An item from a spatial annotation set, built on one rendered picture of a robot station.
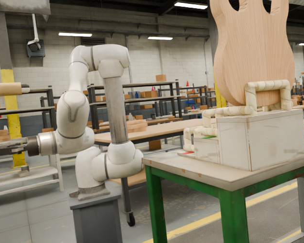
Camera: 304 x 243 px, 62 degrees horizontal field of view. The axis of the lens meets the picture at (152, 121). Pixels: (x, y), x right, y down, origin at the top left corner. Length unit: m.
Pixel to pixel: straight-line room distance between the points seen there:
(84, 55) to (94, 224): 0.91
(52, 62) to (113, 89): 10.77
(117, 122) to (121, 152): 0.17
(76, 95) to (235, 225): 0.65
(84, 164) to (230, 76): 0.95
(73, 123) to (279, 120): 0.70
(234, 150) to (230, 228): 0.25
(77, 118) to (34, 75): 11.05
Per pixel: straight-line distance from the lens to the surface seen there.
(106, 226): 1.54
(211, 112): 1.07
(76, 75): 1.31
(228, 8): 0.92
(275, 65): 1.02
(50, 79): 11.98
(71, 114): 0.89
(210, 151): 1.00
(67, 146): 1.01
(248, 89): 0.87
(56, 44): 12.35
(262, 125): 0.89
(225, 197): 0.82
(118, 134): 1.43
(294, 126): 1.01
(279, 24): 1.08
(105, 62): 1.39
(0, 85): 0.73
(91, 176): 1.49
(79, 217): 1.50
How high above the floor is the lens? 1.16
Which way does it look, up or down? 3 degrees down
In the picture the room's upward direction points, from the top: 6 degrees counter-clockwise
